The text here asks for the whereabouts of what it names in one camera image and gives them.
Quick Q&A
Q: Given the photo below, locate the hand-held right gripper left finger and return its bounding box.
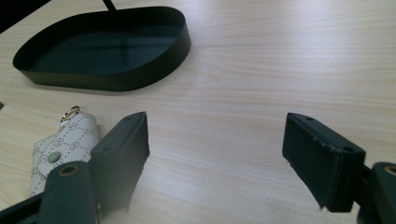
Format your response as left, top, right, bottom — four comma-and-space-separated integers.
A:
36, 111, 150, 224

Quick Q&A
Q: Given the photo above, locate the black metal stand rod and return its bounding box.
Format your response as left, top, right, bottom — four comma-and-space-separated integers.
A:
102, 0, 118, 12

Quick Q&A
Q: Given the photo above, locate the black oval metal tray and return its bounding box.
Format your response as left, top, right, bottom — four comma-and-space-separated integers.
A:
12, 6, 191, 92

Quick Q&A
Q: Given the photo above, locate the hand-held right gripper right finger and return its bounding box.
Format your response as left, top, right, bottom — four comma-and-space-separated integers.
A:
282, 112, 396, 224

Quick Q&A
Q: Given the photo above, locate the white patterned key pouch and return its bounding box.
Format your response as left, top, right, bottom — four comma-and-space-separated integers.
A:
30, 105, 101, 198

